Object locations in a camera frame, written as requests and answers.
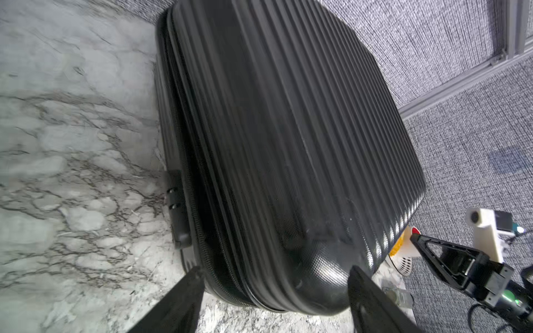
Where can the aluminium cage frame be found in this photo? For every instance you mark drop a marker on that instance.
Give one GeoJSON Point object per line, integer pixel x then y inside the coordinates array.
{"type": "Point", "coordinates": [515, 17]}

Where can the white cup red inside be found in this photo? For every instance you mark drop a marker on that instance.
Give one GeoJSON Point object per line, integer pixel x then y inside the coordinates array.
{"type": "Point", "coordinates": [408, 250]}

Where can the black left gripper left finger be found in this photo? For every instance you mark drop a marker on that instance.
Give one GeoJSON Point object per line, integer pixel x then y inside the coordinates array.
{"type": "Point", "coordinates": [179, 310]}

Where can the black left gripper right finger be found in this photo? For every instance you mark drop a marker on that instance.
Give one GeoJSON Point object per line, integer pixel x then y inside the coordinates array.
{"type": "Point", "coordinates": [372, 310]}

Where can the black ribbed hard-shell suitcase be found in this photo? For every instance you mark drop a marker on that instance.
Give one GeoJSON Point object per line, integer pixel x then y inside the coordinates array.
{"type": "Point", "coordinates": [295, 163]}

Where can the white perforated plate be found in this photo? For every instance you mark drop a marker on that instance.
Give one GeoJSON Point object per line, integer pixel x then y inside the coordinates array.
{"type": "Point", "coordinates": [402, 265]}

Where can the clear glass spice jar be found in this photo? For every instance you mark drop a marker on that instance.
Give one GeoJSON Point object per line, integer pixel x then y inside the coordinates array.
{"type": "Point", "coordinates": [400, 297]}

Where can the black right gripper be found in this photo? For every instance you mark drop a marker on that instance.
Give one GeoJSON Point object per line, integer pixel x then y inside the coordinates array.
{"type": "Point", "coordinates": [489, 283]}

